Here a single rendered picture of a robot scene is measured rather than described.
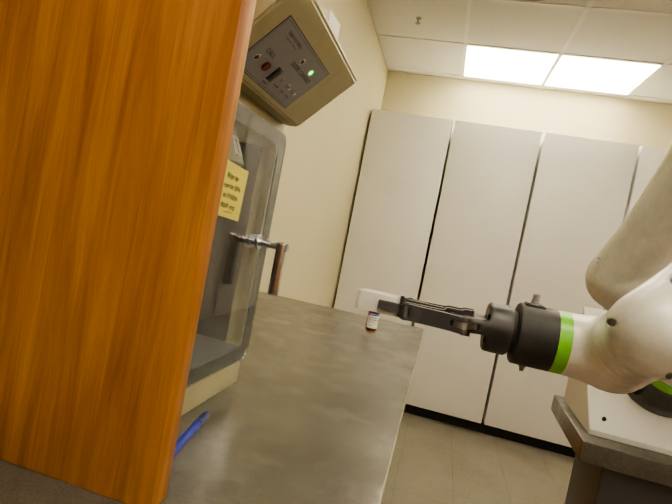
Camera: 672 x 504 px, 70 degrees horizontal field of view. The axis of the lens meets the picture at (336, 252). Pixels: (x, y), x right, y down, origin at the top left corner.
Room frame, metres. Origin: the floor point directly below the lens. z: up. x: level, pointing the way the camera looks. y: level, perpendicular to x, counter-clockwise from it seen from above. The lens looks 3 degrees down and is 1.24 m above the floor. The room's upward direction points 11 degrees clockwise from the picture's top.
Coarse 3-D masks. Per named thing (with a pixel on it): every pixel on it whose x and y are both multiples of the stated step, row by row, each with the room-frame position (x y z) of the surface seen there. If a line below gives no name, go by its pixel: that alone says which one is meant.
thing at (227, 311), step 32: (256, 128) 0.73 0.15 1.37; (256, 160) 0.75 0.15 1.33; (256, 192) 0.77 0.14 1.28; (224, 224) 0.68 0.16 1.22; (256, 224) 0.79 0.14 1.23; (224, 256) 0.70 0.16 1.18; (256, 256) 0.82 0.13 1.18; (224, 288) 0.72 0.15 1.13; (256, 288) 0.84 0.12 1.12; (224, 320) 0.74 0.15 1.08; (224, 352) 0.76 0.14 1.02; (192, 384) 0.67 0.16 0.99
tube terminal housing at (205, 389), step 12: (240, 96) 0.68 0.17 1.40; (252, 108) 0.73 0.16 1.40; (264, 108) 0.77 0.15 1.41; (276, 120) 0.83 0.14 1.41; (240, 360) 0.87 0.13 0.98; (228, 372) 0.82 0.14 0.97; (204, 384) 0.74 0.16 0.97; (216, 384) 0.78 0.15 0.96; (228, 384) 0.83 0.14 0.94; (192, 396) 0.71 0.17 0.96; (204, 396) 0.75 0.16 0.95; (192, 408) 0.71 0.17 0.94
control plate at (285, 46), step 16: (272, 32) 0.58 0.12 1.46; (288, 32) 0.59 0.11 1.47; (256, 48) 0.58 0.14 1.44; (272, 48) 0.60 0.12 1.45; (288, 48) 0.62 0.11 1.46; (304, 48) 0.65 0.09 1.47; (256, 64) 0.61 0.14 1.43; (272, 64) 0.63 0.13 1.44; (288, 64) 0.66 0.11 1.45; (304, 64) 0.68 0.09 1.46; (320, 64) 0.71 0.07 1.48; (256, 80) 0.65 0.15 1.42; (272, 80) 0.67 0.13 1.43; (288, 80) 0.70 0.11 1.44; (304, 80) 0.72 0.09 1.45; (320, 80) 0.75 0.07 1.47; (272, 96) 0.71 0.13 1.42; (288, 96) 0.74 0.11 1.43
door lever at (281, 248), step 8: (256, 240) 0.80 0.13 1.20; (264, 240) 0.81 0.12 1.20; (256, 248) 0.81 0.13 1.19; (272, 248) 0.81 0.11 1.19; (280, 248) 0.80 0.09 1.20; (288, 248) 0.81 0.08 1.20; (280, 256) 0.80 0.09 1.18; (280, 264) 0.80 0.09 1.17; (272, 272) 0.80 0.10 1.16; (280, 272) 0.80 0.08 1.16; (272, 280) 0.80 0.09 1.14; (280, 280) 0.81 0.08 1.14; (272, 288) 0.80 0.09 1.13
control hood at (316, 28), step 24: (264, 0) 0.54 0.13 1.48; (288, 0) 0.54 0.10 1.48; (312, 0) 0.57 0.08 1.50; (264, 24) 0.55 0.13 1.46; (312, 24) 0.61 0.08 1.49; (336, 48) 0.70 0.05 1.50; (336, 72) 0.76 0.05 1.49; (264, 96) 0.70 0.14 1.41; (312, 96) 0.79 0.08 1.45; (336, 96) 0.84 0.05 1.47; (288, 120) 0.82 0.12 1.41
